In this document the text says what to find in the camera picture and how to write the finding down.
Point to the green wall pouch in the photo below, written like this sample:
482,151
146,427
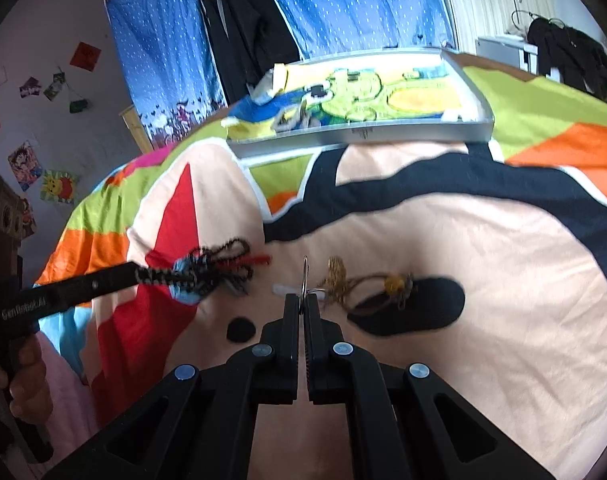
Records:
78,106

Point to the cartoon drawing paper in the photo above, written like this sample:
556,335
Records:
413,92

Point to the yellow cartoon wall poster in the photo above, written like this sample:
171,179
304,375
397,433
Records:
58,187

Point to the red paper wall square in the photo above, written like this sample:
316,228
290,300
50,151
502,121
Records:
85,56

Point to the hanging black clothes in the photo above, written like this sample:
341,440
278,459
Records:
248,30

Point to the colourful printed blanket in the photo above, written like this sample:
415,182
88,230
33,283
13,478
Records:
483,285

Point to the anime figure wall poster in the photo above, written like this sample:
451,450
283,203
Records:
25,164

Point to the light wooden frame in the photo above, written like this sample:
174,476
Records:
136,127

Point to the white tray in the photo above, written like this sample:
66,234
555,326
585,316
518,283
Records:
383,132

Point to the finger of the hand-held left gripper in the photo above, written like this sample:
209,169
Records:
103,282

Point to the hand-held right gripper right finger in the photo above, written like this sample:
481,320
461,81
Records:
313,332

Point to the white printer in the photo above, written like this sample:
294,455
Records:
503,50

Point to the small wall photo card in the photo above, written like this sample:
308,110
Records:
55,86
30,87

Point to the person's left hand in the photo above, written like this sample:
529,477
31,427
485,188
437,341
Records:
30,385

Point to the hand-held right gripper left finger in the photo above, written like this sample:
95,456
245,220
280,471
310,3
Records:
289,332

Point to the black jacket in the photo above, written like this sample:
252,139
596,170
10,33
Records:
568,55

